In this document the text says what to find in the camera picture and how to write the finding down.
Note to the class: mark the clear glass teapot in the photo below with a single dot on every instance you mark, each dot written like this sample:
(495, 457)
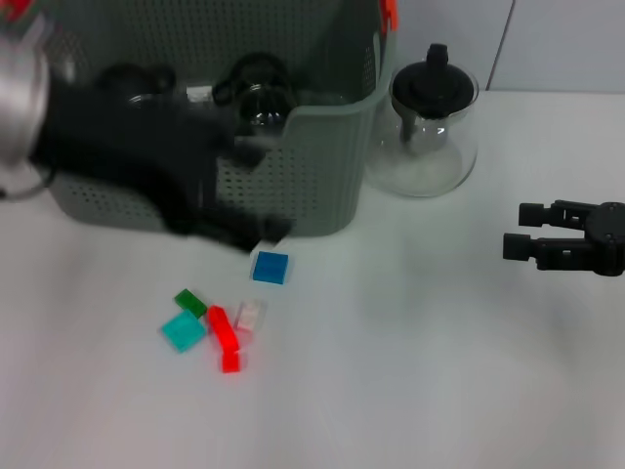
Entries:
(425, 171)

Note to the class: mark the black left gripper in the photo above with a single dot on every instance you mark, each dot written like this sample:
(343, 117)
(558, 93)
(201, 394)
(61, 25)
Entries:
(122, 141)

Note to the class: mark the blue square toy brick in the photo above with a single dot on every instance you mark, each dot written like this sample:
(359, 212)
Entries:
(271, 267)

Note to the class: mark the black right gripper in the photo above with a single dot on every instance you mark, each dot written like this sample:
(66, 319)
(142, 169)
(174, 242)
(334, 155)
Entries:
(610, 239)

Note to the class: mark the green toy brick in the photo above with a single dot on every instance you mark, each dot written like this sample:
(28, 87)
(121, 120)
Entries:
(190, 303)

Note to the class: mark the teal toy brick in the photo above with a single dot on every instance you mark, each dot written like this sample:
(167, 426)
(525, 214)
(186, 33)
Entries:
(183, 331)

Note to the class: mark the white toy brick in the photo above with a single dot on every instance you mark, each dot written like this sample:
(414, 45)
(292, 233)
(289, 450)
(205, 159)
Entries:
(250, 316)
(199, 94)

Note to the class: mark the grey perforated storage basket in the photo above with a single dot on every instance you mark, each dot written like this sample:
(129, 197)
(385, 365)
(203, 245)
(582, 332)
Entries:
(317, 185)

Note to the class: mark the large red toy brick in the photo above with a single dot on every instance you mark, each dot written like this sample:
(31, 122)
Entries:
(227, 339)

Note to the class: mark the black teapot lid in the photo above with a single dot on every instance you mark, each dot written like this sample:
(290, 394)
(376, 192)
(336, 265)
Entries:
(429, 85)

